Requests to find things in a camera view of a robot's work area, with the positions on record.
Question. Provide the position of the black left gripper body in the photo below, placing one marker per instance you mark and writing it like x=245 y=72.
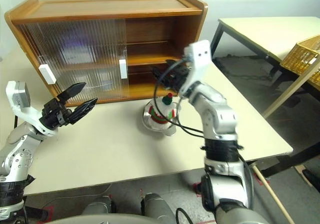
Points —
x=53 y=114

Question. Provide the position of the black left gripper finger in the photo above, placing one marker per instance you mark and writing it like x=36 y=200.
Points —
x=72 y=91
x=82 y=111

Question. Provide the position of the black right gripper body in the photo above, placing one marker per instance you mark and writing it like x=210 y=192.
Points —
x=176 y=77

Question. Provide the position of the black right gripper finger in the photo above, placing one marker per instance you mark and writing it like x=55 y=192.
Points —
x=175 y=62
x=158 y=72

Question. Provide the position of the ribbed clear sliding door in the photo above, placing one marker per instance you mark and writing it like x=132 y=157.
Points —
x=47 y=77
x=123 y=69

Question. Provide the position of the purple and white package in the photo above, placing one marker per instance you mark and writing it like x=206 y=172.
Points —
x=75 y=46

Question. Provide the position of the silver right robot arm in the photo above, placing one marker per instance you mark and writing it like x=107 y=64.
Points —
x=217 y=114

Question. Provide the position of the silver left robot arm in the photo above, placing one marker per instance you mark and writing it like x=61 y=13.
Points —
x=17 y=156

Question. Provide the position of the white red green knit toy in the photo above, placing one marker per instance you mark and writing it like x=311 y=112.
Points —
x=167 y=101

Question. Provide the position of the wooden cabinet with shelf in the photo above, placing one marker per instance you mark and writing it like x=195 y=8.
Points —
x=112 y=7

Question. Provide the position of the metal bowl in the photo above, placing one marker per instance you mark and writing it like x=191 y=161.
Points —
x=170 y=132

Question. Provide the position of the dark grey rounded shape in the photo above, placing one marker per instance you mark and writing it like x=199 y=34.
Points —
x=157 y=206
x=98 y=205

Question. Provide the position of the yellow wicker basket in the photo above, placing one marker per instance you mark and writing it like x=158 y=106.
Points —
x=315 y=80
x=300 y=56

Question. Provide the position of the black work table leg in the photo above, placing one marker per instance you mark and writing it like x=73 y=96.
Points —
x=287 y=162

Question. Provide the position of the long wooden stick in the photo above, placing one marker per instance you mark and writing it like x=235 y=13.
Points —
x=272 y=196

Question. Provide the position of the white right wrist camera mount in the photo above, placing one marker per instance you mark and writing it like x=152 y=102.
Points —
x=200 y=59

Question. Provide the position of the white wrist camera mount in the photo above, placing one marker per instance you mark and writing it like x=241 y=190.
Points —
x=200 y=59
x=25 y=114

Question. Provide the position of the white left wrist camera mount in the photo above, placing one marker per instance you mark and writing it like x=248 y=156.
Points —
x=25 y=114

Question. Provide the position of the cream table with black frame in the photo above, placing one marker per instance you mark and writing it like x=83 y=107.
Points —
x=262 y=34

